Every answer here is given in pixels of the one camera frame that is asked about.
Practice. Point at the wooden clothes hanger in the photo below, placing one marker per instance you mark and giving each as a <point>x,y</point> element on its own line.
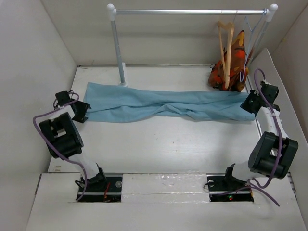
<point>226,59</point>

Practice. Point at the orange patterned garment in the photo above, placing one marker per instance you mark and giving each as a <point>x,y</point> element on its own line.
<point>238,68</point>

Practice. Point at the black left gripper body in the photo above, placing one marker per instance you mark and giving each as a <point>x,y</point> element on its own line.
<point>81,109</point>

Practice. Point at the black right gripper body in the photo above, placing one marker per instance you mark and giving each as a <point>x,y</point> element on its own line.
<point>248,103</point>

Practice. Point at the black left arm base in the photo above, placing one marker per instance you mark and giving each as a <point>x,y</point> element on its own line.
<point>110,192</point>

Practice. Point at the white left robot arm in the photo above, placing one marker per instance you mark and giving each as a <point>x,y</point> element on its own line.
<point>64,138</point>

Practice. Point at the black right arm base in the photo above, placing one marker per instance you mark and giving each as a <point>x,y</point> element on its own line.
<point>223,190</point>

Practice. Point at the light blue trousers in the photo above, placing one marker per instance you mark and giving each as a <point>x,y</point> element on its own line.
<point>117,104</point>

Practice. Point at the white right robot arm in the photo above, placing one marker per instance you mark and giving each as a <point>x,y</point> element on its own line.
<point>274,152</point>

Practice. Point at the white foam block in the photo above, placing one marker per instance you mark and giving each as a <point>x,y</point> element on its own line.
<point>172,188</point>

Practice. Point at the blue wire hanger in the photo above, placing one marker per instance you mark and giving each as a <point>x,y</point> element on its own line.
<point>252,33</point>

